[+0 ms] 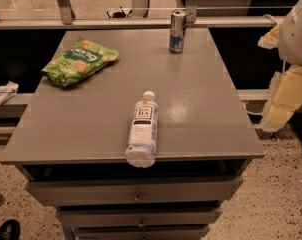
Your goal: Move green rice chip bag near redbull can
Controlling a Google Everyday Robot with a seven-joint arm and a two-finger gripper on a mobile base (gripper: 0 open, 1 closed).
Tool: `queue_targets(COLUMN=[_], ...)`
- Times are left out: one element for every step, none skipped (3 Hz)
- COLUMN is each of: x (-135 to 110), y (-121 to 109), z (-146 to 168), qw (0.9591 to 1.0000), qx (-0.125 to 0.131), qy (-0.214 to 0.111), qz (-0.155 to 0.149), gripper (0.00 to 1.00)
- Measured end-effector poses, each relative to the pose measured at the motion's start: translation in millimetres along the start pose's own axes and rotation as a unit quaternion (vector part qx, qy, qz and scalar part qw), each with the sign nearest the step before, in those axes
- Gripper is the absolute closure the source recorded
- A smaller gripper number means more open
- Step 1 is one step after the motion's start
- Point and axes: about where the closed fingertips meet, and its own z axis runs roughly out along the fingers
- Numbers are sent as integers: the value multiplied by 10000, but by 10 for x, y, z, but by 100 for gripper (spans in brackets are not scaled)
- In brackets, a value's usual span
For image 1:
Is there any green rice chip bag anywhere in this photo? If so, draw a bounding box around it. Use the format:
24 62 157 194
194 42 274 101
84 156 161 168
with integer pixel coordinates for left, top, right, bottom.
41 37 119 87

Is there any white tea bottle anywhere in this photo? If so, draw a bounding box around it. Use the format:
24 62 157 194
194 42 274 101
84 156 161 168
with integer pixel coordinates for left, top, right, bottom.
125 91 158 168

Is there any grey drawer cabinet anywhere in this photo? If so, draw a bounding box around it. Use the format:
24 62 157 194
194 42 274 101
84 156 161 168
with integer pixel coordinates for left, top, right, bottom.
0 28 263 240

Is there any white packet on rail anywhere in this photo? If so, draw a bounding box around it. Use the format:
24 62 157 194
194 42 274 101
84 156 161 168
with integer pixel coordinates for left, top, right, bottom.
0 81 19 105

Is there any white cable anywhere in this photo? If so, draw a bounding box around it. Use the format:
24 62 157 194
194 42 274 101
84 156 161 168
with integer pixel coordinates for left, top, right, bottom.
262 13 279 27

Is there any black shoe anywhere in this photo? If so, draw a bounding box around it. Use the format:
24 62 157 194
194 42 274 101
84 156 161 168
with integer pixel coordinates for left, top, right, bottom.
0 219 21 240

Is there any redbull can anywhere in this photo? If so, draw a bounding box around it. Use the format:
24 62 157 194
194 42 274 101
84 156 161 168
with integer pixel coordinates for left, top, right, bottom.
169 10 187 54

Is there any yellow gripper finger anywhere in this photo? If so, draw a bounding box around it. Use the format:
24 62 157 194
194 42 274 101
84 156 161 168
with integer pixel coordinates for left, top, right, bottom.
261 65 302 133
258 24 281 49

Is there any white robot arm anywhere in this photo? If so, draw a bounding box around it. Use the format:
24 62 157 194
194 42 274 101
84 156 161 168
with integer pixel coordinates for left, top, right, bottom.
258 0 302 133

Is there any metal railing frame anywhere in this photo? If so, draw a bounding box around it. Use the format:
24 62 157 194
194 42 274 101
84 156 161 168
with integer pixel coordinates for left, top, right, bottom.
0 0 298 30

